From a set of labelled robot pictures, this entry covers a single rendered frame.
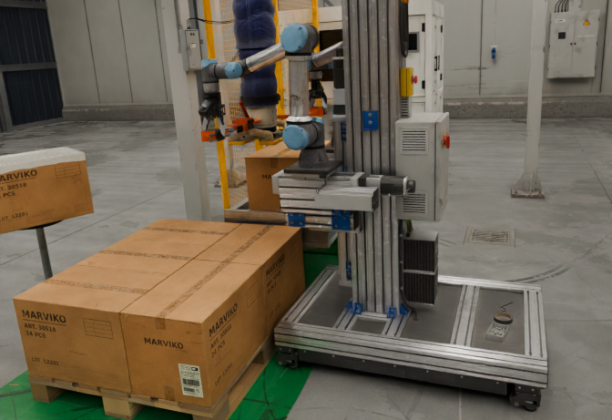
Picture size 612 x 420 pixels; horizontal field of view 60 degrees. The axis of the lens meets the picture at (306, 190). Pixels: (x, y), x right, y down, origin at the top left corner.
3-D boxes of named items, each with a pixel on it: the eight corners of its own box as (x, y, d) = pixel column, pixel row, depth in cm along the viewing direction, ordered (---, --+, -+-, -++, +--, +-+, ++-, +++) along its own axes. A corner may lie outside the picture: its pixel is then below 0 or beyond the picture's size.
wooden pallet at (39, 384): (170, 292, 368) (168, 273, 365) (307, 308, 335) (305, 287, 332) (33, 400, 259) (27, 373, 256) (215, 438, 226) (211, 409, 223)
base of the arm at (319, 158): (333, 161, 260) (332, 141, 257) (323, 169, 246) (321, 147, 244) (304, 160, 265) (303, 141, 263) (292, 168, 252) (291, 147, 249)
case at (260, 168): (281, 193, 397) (278, 140, 387) (333, 195, 385) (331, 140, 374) (249, 218, 342) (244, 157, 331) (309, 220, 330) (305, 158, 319)
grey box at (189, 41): (197, 69, 417) (192, 29, 410) (202, 69, 415) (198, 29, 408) (183, 70, 399) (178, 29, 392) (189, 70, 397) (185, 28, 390)
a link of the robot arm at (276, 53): (321, 20, 241) (237, 60, 264) (312, 19, 231) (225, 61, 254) (331, 45, 242) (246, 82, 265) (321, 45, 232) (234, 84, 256)
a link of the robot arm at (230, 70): (245, 60, 250) (226, 61, 254) (232, 62, 240) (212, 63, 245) (247, 77, 252) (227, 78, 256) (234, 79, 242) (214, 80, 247)
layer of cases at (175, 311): (168, 273, 365) (160, 218, 354) (305, 287, 331) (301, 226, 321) (28, 373, 256) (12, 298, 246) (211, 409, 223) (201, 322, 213)
